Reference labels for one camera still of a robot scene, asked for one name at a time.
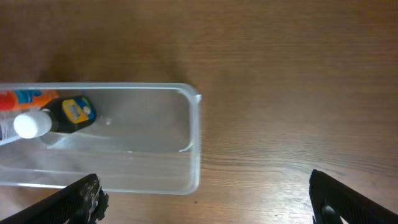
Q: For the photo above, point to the white lotion bottle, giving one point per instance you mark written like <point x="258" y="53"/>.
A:
<point x="8" y="133"/>

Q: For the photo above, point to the dark bottle with white cap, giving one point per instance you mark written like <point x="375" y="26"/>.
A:
<point x="61" y="115"/>

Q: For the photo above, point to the orange tube with white cap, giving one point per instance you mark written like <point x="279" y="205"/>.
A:
<point x="12" y="100"/>

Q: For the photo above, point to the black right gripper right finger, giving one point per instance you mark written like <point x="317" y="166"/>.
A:
<point x="334" y="202"/>

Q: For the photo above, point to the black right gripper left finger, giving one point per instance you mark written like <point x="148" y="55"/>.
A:
<point x="82" y="202"/>

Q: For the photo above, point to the clear plastic container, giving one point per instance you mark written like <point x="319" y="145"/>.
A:
<point x="145" y="139"/>

